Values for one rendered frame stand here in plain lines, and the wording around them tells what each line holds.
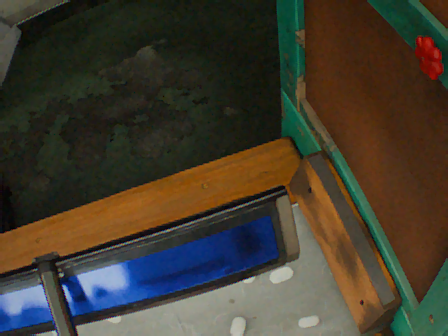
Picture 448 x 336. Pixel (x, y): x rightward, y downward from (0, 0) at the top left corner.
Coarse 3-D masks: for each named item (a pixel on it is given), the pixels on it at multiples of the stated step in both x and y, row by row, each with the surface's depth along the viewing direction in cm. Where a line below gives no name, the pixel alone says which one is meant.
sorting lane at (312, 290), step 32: (320, 256) 92; (224, 288) 90; (256, 288) 89; (288, 288) 89; (320, 288) 88; (128, 320) 86; (160, 320) 86; (192, 320) 86; (224, 320) 86; (256, 320) 85; (288, 320) 85; (320, 320) 84; (352, 320) 83
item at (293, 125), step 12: (288, 108) 100; (288, 120) 103; (300, 120) 97; (288, 132) 106; (300, 132) 99; (300, 144) 101; (312, 144) 95; (396, 312) 75; (384, 324) 82; (396, 324) 77; (408, 324) 71
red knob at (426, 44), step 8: (416, 40) 47; (424, 40) 45; (416, 48) 48; (424, 48) 46; (432, 48) 45; (416, 56) 48; (424, 56) 46; (432, 56) 45; (440, 56) 44; (424, 64) 47; (432, 64) 45; (440, 64) 45; (424, 72) 48; (432, 72) 46; (440, 72) 45
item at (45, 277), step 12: (48, 264) 50; (36, 276) 50; (48, 276) 49; (60, 276) 50; (48, 288) 48; (60, 288) 48; (48, 300) 47; (60, 300) 47; (60, 312) 46; (60, 324) 45; (72, 324) 46
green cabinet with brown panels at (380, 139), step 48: (288, 0) 80; (336, 0) 67; (384, 0) 53; (432, 0) 45; (288, 48) 89; (336, 48) 74; (384, 48) 60; (288, 96) 98; (336, 96) 81; (384, 96) 65; (432, 96) 53; (336, 144) 88; (384, 144) 70; (432, 144) 56; (384, 192) 74; (432, 192) 59; (384, 240) 77; (432, 240) 62; (432, 288) 62
